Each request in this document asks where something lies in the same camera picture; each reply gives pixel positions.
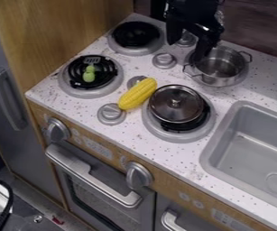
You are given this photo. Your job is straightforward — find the silver pot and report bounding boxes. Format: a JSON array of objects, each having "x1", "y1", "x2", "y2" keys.
[{"x1": 181, "y1": 44, "x2": 254, "y2": 88}]

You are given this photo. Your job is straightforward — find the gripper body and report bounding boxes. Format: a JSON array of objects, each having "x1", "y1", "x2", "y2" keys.
[{"x1": 163, "y1": 6, "x2": 226, "y2": 39}]

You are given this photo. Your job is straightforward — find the toy sink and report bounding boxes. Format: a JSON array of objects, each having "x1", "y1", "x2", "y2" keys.
[{"x1": 198, "y1": 100, "x2": 277, "y2": 215}]

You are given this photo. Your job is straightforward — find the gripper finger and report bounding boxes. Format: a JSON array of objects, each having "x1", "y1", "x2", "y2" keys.
[
  {"x1": 190, "y1": 30, "x2": 222, "y2": 63},
  {"x1": 165, "y1": 23, "x2": 186, "y2": 46}
]

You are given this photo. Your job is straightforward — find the silver lid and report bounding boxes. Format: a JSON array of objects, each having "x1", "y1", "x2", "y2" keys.
[{"x1": 147, "y1": 84, "x2": 208, "y2": 125}]

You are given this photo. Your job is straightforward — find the yellow toy corn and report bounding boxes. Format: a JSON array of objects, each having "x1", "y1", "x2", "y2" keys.
[{"x1": 115, "y1": 77, "x2": 159, "y2": 112}]

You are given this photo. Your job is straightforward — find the green toy spatula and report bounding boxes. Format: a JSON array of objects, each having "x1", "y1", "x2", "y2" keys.
[{"x1": 81, "y1": 56, "x2": 104, "y2": 84}]

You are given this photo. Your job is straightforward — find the grey toy fridge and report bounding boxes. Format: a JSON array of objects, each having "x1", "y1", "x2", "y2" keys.
[{"x1": 0, "y1": 0, "x2": 136, "y2": 206}]

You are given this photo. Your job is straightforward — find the toy stove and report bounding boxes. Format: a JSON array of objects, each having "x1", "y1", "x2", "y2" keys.
[{"x1": 57, "y1": 20, "x2": 253, "y2": 144}]

